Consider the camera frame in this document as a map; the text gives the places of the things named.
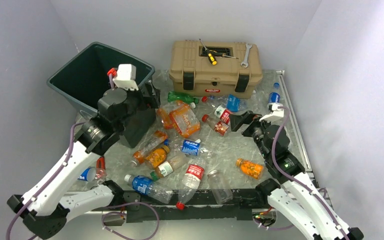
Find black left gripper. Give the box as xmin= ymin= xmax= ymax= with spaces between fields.
xmin=109 ymin=79 xmax=161 ymax=133

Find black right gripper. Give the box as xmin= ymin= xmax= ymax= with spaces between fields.
xmin=228 ymin=109 xmax=276 ymax=159

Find small red cap bottle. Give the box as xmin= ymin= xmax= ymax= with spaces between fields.
xmin=201 ymin=114 xmax=230 ymax=136

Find large orange label bottle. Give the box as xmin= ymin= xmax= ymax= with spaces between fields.
xmin=168 ymin=103 xmax=201 ymax=138

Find crushed Pepsi bottle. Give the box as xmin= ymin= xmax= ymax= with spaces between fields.
xmin=163 ymin=138 xmax=213 ymax=157

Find clear plastic jar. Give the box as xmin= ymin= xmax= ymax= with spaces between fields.
xmin=207 ymin=169 xmax=234 ymax=205

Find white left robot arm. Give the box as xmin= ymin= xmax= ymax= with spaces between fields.
xmin=7 ymin=80 xmax=161 ymax=240

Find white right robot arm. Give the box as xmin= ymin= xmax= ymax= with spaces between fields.
xmin=229 ymin=107 xmax=364 ymax=240

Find dark green plastic bin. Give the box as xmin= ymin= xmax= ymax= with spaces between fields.
xmin=46 ymin=42 xmax=155 ymax=120

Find crushed blue label bottle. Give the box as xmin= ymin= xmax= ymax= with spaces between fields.
xmin=213 ymin=94 xmax=248 ymax=113

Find green plastic bottle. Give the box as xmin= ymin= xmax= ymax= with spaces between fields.
xmin=167 ymin=91 xmax=200 ymax=104

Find crushed orange label bottle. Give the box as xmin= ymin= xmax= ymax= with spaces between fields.
xmin=156 ymin=101 xmax=178 ymax=130

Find blue label bottle far right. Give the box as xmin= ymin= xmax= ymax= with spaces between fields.
xmin=267 ymin=82 xmax=282 ymax=112

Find tan plastic toolbox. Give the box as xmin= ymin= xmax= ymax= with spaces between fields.
xmin=168 ymin=40 xmax=263 ymax=99

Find orange juice bottle right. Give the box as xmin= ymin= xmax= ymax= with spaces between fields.
xmin=235 ymin=158 xmax=264 ymax=180

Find silver open-end wrench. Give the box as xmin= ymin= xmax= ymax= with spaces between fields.
xmin=240 ymin=43 xmax=253 ymax=68

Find orange juice bottle gold cap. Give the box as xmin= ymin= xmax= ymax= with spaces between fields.
xmin=144 ymin=145 xmax=171 ymax=170

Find clear bottle orange label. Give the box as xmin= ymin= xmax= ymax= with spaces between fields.
xmin=129 ymin=130 xmax=169 ymax=167

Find clear bottle red label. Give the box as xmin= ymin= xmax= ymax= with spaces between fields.
xmin=175 ymin=157 xmax=206 ymax=211

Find yellow black screwdriver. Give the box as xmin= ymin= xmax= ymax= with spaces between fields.
xmin=199 ymin=38 xmax=217 ymax=66

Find thin dark screwdriver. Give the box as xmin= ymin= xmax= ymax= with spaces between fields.
xmin=209 ymin=50 xmax=238 ymax=59

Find blue label water bottle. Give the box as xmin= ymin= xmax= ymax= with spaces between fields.
xmin=124 ymin=174 xmax=174 ymax=204

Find Pepsi bottle at left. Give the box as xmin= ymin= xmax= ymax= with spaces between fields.
xmin=77 ymin=167 xmax=97 ymax=182

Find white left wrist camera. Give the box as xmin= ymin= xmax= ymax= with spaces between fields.
xmin=107 ymin=64 xmax=139 ymax=91

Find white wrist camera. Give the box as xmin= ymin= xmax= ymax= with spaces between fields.
xmin=259 ymin=103 xmax=285 ymax=123
xmin=107 ymin=64 xmax=139 ymax=91

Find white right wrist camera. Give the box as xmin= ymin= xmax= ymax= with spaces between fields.
xmin=259 ymin=103 xmax=285 ymax=123

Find red handle adjustable wrench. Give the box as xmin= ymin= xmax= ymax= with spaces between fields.
xmin=95 ymin=156 xmax=107 ymax=181

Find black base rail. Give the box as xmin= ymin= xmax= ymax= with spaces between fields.
xmin=123 ymin=188 xmax=270 ymax=221

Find purple cable loop front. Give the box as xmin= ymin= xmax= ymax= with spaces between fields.
xmin=101 ymin=202 xmax=160 ymax=240

